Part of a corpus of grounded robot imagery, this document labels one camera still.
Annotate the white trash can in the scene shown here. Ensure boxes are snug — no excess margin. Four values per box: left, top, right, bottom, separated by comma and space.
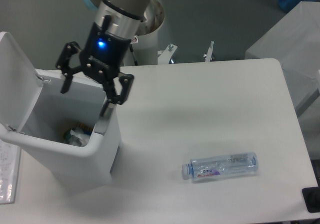
0, 71, 122, 185

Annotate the grey covered box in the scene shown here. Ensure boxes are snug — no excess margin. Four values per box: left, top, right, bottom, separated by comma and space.
245, 1, 320, 116

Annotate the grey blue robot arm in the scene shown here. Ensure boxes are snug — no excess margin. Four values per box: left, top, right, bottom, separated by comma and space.
55, 0, 150, 116

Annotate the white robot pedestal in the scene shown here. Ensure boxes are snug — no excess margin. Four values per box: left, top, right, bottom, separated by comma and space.
123, 0, 165, 66

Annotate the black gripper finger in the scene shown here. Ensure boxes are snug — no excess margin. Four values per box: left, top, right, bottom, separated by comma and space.
99, 72, 134, 117
55, 41, 82, 94

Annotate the black pedestal cable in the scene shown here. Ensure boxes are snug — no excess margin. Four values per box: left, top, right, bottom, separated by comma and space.
129, 43, 139, 66

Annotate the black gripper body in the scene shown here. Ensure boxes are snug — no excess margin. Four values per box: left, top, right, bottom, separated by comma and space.
77, 22, 131, 84

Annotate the laminated paper sheet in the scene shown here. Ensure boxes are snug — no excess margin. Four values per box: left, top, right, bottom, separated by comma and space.
0, 141, 21, 205

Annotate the black device at edge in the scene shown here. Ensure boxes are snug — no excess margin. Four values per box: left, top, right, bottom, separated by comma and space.
302, 187, 320, 213

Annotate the clear plastic wrapper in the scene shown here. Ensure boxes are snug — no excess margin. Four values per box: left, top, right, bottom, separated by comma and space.
68, 130, 90, 147

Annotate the white trash can lid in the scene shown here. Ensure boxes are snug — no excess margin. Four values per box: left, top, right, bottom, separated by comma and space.
0, 31, 43, 131

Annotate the trash pile inside can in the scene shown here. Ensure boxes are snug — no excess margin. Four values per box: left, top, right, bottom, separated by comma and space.
63, 122, 93, 144

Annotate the clear plastic water bottle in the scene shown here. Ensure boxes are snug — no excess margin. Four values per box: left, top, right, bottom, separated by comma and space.
181, 152, 259, 182

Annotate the white clamp bracket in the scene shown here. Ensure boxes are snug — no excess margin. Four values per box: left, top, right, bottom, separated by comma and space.
157, 40, 215, 64

